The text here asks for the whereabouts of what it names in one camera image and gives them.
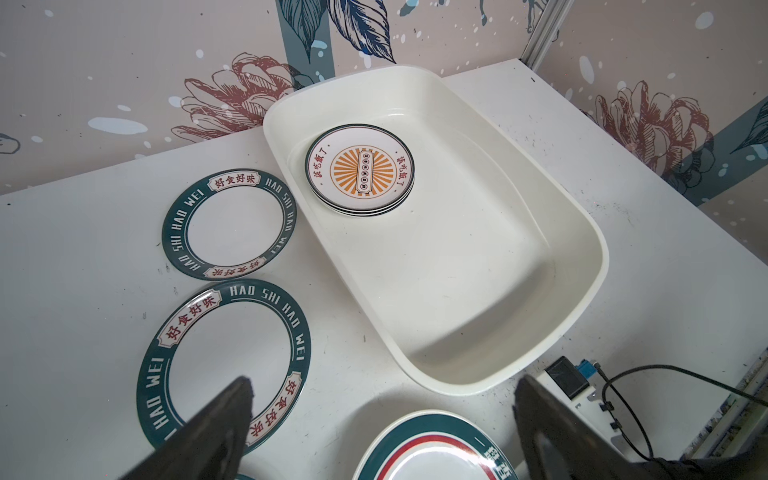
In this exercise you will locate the orange sunburst plate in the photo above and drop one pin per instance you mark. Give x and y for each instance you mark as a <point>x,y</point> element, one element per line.
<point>360,169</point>

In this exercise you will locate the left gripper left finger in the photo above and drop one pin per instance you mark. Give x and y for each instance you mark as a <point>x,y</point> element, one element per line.
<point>210,446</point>

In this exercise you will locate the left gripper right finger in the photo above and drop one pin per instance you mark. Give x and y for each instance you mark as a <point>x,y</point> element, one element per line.
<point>567,439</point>

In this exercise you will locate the white plastic bin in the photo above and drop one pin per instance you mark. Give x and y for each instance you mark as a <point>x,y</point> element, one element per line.
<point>488,261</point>

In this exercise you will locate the green ring plate mid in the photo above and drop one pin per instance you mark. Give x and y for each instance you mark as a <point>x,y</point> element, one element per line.
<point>246,327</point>

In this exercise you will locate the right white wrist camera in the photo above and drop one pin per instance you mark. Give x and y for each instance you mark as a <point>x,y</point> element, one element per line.
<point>570,384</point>

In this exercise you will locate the green ring plate back left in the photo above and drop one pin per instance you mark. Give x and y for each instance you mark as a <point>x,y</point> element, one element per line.
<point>229,224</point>

